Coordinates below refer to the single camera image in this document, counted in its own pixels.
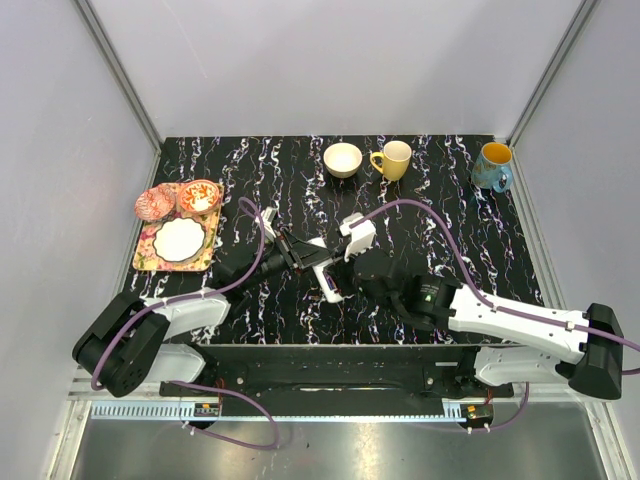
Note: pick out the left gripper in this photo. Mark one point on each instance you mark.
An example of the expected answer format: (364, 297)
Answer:
(300, 254)

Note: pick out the white remote control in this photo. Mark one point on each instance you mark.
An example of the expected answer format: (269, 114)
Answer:
(322, 267)

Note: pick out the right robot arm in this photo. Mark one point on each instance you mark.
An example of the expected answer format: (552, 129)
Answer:
(578, 348)

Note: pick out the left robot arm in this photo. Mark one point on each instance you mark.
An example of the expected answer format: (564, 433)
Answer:
(120, 348)

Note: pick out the cream ceramic bowl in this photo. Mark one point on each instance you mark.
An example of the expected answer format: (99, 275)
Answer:
(342, 160)

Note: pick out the orange floral small bowl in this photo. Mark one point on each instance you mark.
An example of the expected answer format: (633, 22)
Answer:
(199, 196)

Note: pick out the yellow mug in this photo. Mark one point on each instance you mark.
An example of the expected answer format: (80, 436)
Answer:
(393, 160)

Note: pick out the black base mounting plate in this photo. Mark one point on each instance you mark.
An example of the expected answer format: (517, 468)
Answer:
(364, 380)

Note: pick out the white scalloped plate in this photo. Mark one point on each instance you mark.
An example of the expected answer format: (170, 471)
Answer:
(179, 240)

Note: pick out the blue butterfly mug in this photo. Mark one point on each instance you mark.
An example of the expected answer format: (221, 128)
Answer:
(492, 168)

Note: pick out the floral rectangular tray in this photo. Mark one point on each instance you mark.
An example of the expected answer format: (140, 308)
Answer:
(145, 258)

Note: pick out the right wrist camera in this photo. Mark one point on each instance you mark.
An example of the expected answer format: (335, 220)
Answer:
(361, 234)

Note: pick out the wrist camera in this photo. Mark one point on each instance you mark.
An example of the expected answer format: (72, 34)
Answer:
(268, 215)
(361, 234)

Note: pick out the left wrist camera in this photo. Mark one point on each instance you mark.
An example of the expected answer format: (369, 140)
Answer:
(268, 215)

